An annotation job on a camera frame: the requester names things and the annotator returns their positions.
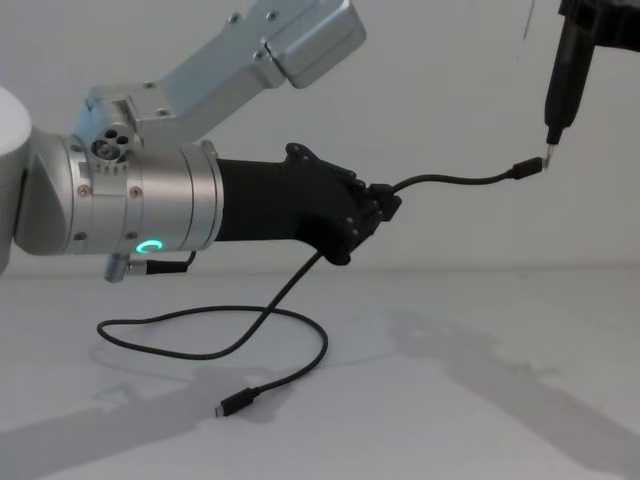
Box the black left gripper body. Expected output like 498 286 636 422
215 142 358 265

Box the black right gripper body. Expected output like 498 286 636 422
558 0 640 52

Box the black cable with two plugs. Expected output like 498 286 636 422
96 156 553 419

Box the white table cloth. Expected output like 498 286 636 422
0 267 640 480

